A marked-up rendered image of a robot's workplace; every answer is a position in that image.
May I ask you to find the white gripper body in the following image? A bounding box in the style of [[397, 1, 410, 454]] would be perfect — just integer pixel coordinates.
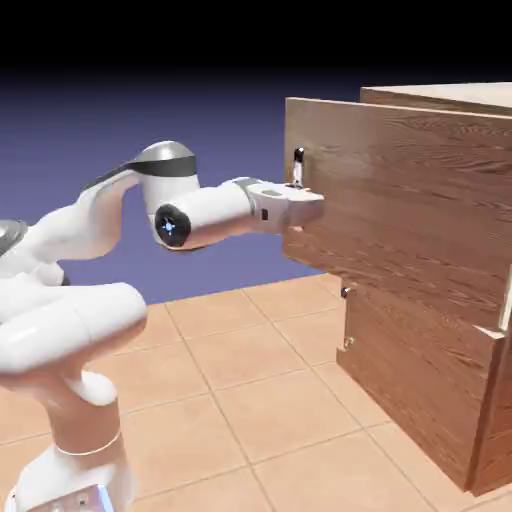
[[281, 186, 326, 236]]

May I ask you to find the long silver door handle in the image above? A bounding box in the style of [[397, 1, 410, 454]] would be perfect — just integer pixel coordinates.
[[291, 146, 308, 190]]

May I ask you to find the large wooden cabinet door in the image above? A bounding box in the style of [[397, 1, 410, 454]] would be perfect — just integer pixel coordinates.
[[281, 96, 512, 334]]

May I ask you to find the small wooden cabinet door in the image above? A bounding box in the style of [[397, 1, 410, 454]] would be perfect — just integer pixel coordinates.
[[336, 285, 506, 492]]

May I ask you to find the light wood cabinet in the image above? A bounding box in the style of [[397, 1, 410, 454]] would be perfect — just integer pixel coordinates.
[[336, 81, 512, 498]]

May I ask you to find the short silver door handle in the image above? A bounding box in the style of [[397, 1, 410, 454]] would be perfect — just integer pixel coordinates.
[[340, 286, 358, 350]]

